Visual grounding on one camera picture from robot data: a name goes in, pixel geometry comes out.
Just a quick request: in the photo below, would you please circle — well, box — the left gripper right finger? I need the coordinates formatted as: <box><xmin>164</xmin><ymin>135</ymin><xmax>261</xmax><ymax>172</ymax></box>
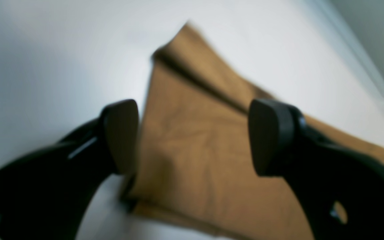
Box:
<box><xmin>248</xmin><ymin>99</ymin><xmax>384</xmax><ymax>240</ymax></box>

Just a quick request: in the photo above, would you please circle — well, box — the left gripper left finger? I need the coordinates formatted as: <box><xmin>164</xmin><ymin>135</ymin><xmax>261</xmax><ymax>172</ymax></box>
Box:
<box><xmin>0</xmin><ymin>100</ymin><xmax>139</xmax><ymax>240</ymax></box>

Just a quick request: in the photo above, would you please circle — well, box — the brown t-shirt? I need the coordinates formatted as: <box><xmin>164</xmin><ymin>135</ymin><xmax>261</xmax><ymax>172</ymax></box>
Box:
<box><xmin>122</xmin><ymin>23</ymin><xmax>384</xmax><ymax>240</ymax></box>

